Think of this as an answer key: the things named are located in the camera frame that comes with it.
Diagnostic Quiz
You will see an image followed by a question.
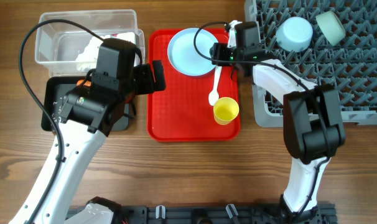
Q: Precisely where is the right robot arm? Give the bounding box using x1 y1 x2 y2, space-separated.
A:
209 21 345 223

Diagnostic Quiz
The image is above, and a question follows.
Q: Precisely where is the grey dishwasher rack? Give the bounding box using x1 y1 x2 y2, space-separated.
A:
244 0 377 125

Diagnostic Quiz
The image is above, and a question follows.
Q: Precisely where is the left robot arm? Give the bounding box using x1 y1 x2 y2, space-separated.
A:
11 39 166 223

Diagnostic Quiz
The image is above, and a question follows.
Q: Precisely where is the white plastic spoon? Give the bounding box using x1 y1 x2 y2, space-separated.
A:
208 66 222 106

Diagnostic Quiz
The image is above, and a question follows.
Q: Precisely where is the red serving tray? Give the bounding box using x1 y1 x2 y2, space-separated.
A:
147 29 241 142

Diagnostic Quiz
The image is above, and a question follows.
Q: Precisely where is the right black cable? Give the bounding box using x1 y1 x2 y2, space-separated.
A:
193 21 332 218

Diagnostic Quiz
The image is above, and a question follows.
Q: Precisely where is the green bowl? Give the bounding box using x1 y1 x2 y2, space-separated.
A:
315 11 346 46

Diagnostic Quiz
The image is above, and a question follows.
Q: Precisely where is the orange carrot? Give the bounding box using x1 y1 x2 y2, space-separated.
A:
77 80 91 87

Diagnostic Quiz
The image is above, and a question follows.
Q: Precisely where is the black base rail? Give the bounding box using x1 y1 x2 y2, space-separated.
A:
67 203 337 224

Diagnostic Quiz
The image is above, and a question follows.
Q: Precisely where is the clear plastic bin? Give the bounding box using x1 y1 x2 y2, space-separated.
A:
35 9 146 77

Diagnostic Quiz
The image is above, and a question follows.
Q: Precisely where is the white rice pile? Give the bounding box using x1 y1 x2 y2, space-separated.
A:
52 98 62 123

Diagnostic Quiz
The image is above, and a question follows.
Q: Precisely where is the small light blue bowl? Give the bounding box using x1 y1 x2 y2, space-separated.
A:
276 17 313 52

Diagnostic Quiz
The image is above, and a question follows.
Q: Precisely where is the large light blue plate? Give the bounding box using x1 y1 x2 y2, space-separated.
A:
167 28 218 77

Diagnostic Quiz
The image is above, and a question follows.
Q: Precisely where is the yellow plastic cup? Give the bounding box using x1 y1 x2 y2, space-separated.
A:
213 97 240 125

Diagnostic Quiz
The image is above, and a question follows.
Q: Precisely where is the black plastic tray bin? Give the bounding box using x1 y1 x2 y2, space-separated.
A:
41 76 133 131

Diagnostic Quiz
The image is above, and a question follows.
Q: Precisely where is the white tissue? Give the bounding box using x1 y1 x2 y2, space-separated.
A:
75 37 103 72

